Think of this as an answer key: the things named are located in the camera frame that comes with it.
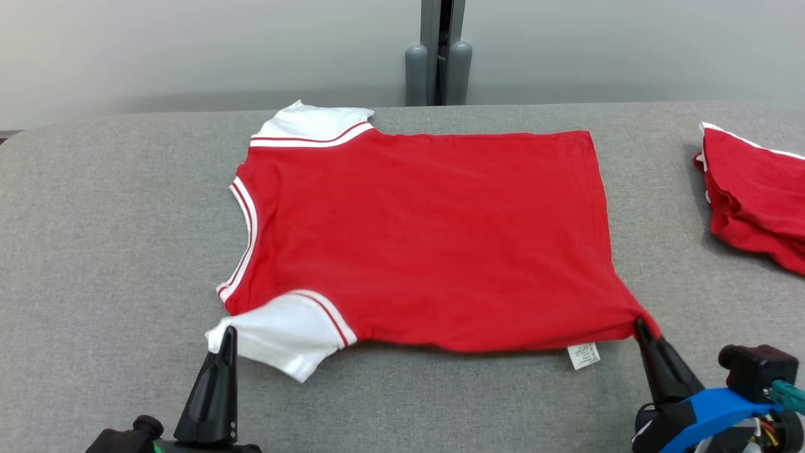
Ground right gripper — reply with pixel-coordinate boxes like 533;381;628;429
632;319;705;453

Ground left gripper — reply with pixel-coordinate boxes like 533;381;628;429
154;326;262;453

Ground red shorts with white trim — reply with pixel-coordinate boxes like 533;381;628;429
694;121;805;276

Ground red white-sleeved t-shirt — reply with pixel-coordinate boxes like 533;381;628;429
204;101;661;383

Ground grey cylinder post foot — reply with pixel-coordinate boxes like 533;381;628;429
405;43;429;106
446;42;473;106

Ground grey metal partition post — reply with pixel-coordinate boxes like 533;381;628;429
420;0;466;106

